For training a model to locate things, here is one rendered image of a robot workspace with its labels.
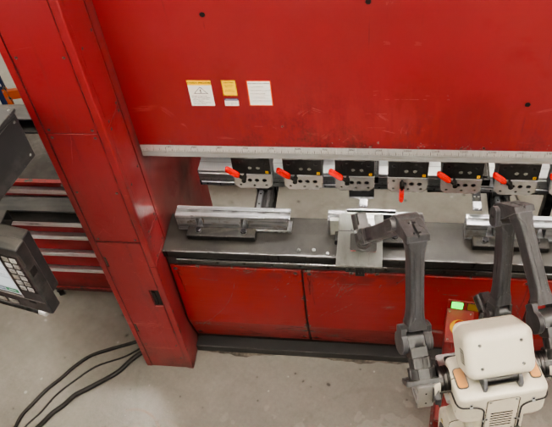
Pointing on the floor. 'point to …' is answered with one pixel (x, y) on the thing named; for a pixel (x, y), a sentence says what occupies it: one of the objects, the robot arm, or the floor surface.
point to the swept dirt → (320, 357)
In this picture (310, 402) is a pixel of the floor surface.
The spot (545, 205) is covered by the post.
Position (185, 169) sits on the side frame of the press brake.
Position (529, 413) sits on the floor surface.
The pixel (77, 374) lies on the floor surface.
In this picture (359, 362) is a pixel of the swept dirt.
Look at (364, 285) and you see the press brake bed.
